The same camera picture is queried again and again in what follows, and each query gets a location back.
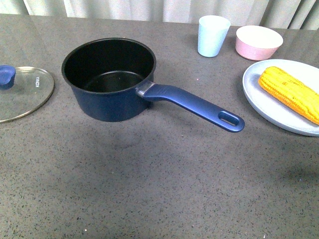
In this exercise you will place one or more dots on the glass lid blue knob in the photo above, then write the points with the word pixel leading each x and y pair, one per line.
pixel 23 90

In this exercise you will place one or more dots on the yellow corn cob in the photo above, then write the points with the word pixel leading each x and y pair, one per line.
pixel 291 92

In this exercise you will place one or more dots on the blue saucepan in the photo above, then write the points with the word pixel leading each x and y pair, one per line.
pixel 113 80

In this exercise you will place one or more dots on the light blue plastic cup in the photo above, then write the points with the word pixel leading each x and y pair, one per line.
pixel 212 32

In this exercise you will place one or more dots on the grey plate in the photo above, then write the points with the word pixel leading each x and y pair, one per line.
pixel 270 108

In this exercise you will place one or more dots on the pink bowl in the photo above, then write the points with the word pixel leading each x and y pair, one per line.
pixel 257 43

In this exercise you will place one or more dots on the white curtain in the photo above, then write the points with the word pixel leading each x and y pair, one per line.
pixel 293 14

